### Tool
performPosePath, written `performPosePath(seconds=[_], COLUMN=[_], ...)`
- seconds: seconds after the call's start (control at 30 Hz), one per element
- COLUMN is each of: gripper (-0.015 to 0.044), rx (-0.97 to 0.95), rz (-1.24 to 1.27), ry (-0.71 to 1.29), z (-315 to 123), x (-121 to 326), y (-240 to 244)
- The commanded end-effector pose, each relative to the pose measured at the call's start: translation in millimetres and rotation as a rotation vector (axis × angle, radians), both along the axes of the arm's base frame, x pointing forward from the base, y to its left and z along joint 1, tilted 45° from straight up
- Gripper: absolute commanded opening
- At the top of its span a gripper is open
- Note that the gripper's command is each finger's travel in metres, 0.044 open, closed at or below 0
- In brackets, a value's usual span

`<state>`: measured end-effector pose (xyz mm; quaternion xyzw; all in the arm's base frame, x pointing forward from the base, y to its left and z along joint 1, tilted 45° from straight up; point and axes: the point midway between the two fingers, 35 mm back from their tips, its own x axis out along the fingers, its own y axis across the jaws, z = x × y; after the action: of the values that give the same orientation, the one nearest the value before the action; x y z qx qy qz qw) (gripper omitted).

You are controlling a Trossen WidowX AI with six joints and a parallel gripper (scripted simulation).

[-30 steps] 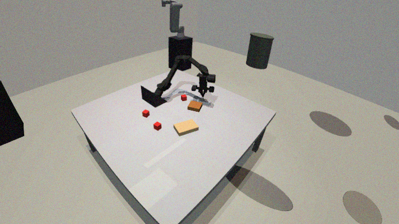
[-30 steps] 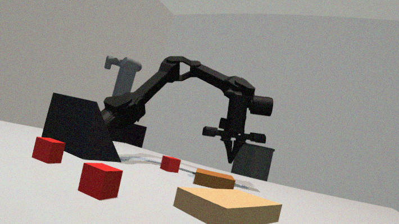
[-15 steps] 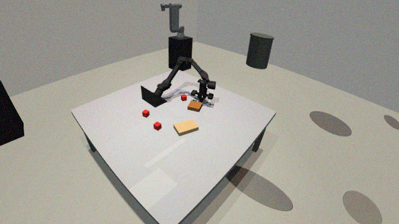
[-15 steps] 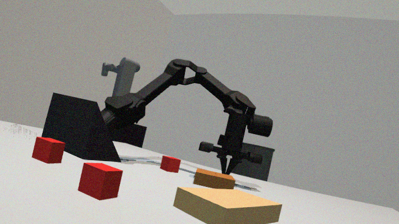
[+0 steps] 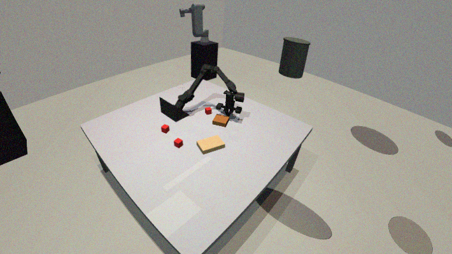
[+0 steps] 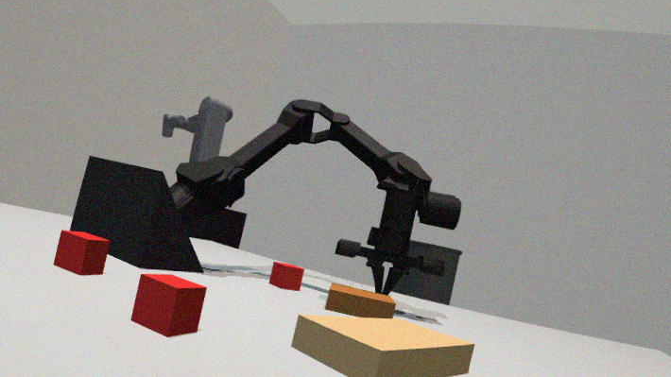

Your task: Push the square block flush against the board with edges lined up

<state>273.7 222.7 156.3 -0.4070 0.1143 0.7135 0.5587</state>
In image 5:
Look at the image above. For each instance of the tan flat block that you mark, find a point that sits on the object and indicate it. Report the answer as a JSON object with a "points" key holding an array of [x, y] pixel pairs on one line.
{"points": [[210, 144]]}

